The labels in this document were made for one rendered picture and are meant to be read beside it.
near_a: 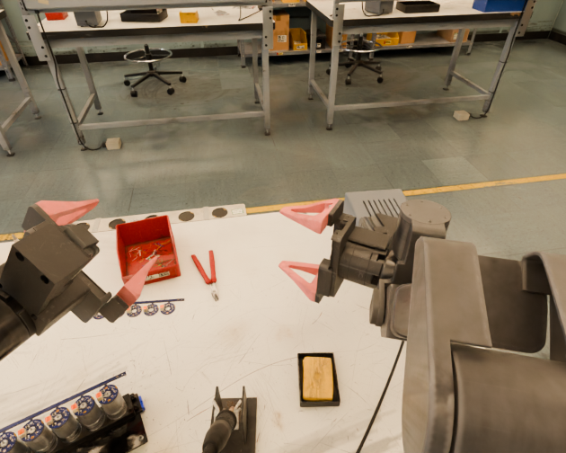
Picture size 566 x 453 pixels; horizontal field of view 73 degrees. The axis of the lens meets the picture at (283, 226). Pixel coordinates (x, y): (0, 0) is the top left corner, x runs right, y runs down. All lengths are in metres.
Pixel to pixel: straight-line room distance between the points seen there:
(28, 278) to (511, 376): 0.33
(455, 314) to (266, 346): 0.44
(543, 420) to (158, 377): 0.51
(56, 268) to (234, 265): 0.44
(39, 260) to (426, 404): 0.28
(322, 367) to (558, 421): 0.42
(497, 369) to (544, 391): 0.02
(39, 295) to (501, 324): 0.34
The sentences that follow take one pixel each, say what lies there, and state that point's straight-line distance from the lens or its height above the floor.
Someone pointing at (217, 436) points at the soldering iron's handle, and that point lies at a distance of 0.40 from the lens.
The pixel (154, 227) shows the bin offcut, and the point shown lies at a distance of 0.80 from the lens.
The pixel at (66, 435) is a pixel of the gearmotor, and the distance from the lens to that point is 0.58.
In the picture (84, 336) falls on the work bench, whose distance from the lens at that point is 0.71.
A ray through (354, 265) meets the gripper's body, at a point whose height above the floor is 0.92.
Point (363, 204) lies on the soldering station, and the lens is 0.74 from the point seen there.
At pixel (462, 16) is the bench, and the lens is 3.05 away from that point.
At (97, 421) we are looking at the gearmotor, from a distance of 0.58.
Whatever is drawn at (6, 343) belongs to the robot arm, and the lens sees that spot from 0.41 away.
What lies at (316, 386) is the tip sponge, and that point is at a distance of 0.58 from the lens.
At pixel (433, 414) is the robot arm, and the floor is 1.11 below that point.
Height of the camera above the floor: 1.27
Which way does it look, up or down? 40 degrees down
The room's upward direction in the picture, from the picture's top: straight up
